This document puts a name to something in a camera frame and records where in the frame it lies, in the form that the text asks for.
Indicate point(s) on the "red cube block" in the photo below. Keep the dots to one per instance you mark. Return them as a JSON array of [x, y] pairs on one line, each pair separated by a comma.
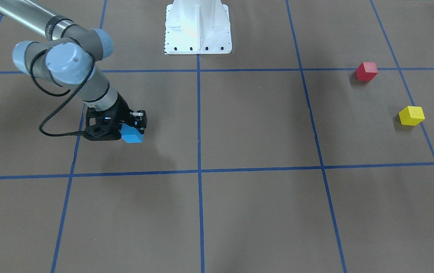
[[366, 71]]

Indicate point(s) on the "blue cube block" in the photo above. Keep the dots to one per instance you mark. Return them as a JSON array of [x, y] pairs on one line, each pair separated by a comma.
[[130, 134]]

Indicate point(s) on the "white pedestal column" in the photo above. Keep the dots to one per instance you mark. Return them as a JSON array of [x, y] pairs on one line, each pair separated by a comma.
[[197, 27]]

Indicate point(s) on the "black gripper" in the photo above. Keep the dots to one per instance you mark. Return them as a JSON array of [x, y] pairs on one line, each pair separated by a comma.
[[123, 110]]

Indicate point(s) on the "yellow cube block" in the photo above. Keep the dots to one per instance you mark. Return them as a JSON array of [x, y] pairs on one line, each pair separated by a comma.
[[411, 116]]

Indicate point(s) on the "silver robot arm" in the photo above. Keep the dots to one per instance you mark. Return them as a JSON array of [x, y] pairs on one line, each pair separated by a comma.
[[65, 65]]

